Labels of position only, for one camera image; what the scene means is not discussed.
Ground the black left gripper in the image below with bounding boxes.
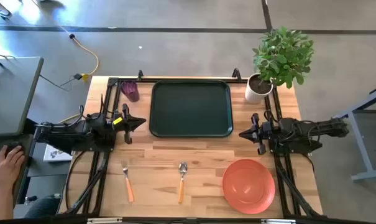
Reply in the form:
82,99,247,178
111,103,147,145

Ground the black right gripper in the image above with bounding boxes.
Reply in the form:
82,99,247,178
238,113,273,156

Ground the purple plastic cup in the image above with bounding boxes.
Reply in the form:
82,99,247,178
121,80,141,103

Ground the orange plastic plate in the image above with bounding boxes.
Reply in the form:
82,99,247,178
222,159,276,215

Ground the orange handled metal fork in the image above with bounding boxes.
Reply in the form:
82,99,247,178
120,160,135,203

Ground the orange handled metal spoon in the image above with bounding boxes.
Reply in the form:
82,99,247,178
177,161,188,205

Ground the dark green plastic tray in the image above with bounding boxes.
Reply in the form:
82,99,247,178
149,79,234,139

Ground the white plant pot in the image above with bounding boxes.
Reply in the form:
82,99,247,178
244,73,274,105

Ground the white printed box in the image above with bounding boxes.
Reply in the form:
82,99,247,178
43,144,73,163

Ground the green leafy plant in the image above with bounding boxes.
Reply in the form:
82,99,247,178
252,26,315,90

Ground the black computer mouse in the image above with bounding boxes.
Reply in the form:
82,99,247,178
5,141,25,157

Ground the person's leg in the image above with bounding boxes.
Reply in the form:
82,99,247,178
23,194,62,219

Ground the grey desk top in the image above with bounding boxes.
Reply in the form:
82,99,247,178
0,56,45,138

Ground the dark grey desk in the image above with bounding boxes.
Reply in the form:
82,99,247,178
0,133,36,215

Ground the person's hand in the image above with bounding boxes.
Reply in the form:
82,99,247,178
0,145,27,194

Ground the black aluminium rig frame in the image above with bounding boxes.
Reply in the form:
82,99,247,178
64,76,324,218

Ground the black power adapter cable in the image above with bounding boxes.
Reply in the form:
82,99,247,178
39,73,83,93

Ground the yellow extension cable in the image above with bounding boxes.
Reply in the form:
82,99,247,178
32,0,100,83

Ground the silver metal bracket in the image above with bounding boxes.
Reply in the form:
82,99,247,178
260,218,297,224
86,217,124,224

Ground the grey metal table frame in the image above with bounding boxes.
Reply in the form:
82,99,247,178
331,84,376,183

